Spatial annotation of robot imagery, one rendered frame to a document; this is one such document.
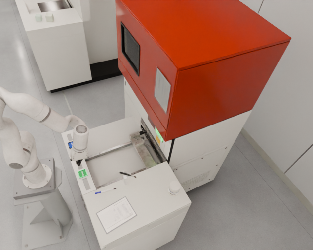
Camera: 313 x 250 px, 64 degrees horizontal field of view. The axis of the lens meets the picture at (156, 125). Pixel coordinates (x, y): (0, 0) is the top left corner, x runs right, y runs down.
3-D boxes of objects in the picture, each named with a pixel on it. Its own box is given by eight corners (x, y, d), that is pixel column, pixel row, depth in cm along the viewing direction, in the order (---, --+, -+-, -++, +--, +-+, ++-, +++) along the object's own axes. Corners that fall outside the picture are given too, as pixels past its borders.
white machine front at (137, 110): (126, 99, 238) (126, 66, 207) (167, 169, 195) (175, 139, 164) (123, 100, 237) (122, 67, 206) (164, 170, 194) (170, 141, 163)
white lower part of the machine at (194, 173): (176, 130, 325) (187, 82, 262) (212, 183, 282) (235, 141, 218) (125, 148, 301) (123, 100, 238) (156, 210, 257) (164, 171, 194)
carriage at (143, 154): (137, 134, 210) (137, 132, 208) (157, 169, 190) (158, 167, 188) (128, 137, 207) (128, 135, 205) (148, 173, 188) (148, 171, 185)
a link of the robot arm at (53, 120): (37, 102, 132) (78, 129, 154) (35, 124, 121) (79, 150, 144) (50, 93, 129) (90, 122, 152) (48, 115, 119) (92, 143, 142)
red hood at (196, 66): (194, 49, 230) (210, -21, 184) (252, 109, 187) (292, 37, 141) (117, 68, 204) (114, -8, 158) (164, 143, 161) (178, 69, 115)
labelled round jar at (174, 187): (175, 185, 171) (177, 178, 164) (180, 194, 167) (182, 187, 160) (166, 189, 169) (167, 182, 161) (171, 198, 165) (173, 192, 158)
